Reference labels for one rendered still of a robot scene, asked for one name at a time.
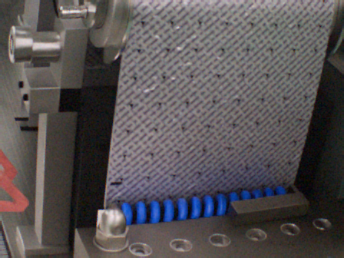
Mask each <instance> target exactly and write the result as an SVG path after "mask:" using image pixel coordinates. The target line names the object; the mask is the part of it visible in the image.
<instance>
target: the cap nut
mask: <svg viewBox="0 0 344 258"><path fill-rule="evenodd" d="M128 231H129V228H128V226H127V218H126V216H125V214H124V212H123V211H121V210H119V209H118V208H116V207H112V208H109V209H106V210H105V211H104V212H103V213H102V215H101V221H100V223H99V224H98V226H97V232H96V235H95V236H94V237H93V240H94V245H95V246H96V248H98V249H99V250H102V251H104V252H106V253H122V252H124V251H125V250H126V249H127V248H128V245H129V242H128V239H127V235H128Z"/></svg>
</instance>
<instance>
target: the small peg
mask: <svg viewBox="0 0 344 258"><path fill-rule="evenodd" d="M87 12H88V8H87V6H86V5H82V6H80V5H74V6H73V5H68V6H61V7H60V8H59V9H58V17H59V18H60V19H66V18H67V19H69V18H86V15H87Z"/></svg>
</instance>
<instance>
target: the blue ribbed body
mask: <svg viewBox="0 0 344 258"><path fill-rule="evenodd" d="M280 194H286V192H285V188H283V187H281V186H278V187H277V188H276V189H275V190H274V191H273V189H272V188H270V187H268V188H266V189H264V190H263V192H262V191H261V190H259V189H255V190H254V191H253V192H252V195H250V193H249V192H248V190H247V191H243V192H242V193H240V198H239V197H238V194H236V193H235V192H231V193H230V194H229V196H228V198H227V199H226V197H225V196H224V195H223V194H218V195H217V196H216V197H215V200H214V203H213V197H211V196H210V195H206V196H205V197H204V198H203V201H202V206H201V203H200V200H199V198H197V197H191V198H190V202H189V206H187V202H186V200H185V199H184V198H182V199H177V202H176V208H174V203H173V201H172V200H165V201H164V202H163V207H162V210H161V209H160V204H159V203H158V202H157V201H151V202H150V205H149V210H148V211H147V208H146V206H145V204H144V203H143V202H140V201H138V202H137V203H136V206H135V212H132V208H131V205H130V204H129V203H124V204H122V206H121V211H123V212H124V214H125V216H126V218H127V226H128V225H136V224H143V223H158V222H166V221H174V220H189V219H196V218H204V217H217V216H219V215H225V214H227V212H228V209H229V205H230V202H232V201H236V200H250V199H255V198H259V197H273V196H276V195H280Z"/></svg>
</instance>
